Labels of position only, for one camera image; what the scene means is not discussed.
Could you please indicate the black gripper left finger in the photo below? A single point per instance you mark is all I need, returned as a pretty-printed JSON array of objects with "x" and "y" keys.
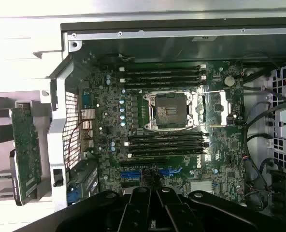
[{"x": 138, "y": 212}]

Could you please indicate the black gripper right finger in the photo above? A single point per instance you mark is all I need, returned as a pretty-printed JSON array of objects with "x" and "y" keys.
[{"x": 174, "y": 212}]

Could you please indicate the small silver chipset heatsink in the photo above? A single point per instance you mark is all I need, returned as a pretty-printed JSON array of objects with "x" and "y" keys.
[{"x": 201, "y": 186}]

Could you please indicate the blue expansion slot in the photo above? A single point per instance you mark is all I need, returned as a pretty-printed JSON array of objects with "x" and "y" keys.
[{"x": 129, "y": 173}]

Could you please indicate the black expansion slot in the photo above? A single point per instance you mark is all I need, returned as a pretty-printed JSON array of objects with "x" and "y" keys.
[{"x": 143, "y": 163}]

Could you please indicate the black RAM slot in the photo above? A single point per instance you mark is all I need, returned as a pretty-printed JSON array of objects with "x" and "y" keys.
[
  {"x": 162, "y": 83},
  {"x": 162, "y": 77},
  {"x": 167, "y": 136},
  {"x": 162, "y": 65},
  {"x": 167, "y": 142},
  {"x": 167, "y": 147},
  {"x": 162, "y": 71}
]

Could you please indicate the green motherboard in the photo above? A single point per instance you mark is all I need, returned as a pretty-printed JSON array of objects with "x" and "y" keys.
[{"x": 225, "y": 149}]

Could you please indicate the CPU socket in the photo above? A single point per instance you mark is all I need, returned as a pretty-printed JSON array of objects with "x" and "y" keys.
[{"x": 169, "y": 111}]

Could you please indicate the tall silver finned heatsink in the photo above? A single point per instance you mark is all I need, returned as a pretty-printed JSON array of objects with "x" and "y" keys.
[{"x": 88, "y": 116}]

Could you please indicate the metal socket cover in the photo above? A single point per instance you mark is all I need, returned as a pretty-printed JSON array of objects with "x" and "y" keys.
[{"x": 221, "y": 108}]

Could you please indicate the round coin battery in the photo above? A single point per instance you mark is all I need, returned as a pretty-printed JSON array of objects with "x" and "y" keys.
[{"x": 229, "y": 81}]

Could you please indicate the metal disk bay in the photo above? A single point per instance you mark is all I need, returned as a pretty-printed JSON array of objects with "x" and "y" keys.
[{"x": 285, "y": 120}]

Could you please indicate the open black PC case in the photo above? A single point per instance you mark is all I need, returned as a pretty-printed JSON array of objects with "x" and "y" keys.
[{"x": 181, "y": 48}]

